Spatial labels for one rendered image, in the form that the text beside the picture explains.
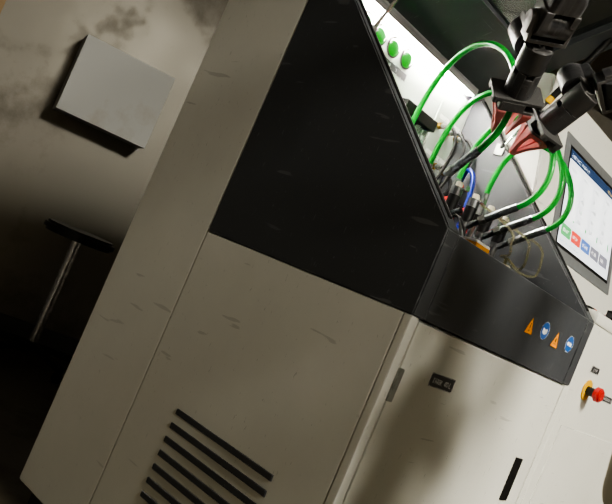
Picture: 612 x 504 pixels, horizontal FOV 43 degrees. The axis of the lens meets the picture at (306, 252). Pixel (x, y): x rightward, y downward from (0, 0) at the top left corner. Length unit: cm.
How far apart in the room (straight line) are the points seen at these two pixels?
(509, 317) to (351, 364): 37
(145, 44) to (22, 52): 57
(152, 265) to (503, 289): 79
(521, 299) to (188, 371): 69
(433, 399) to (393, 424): 11
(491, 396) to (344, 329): 39
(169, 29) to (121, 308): 237
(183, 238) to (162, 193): 16
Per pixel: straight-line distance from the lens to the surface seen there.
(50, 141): 392
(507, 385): 169
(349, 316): 141
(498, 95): 157
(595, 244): 250
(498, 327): 158
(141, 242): 189
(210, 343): 162
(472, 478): 172
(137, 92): 381
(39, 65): 393
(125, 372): 181
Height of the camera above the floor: 77
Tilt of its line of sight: 2 degrees up
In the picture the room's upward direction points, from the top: 23 degrees clockwise
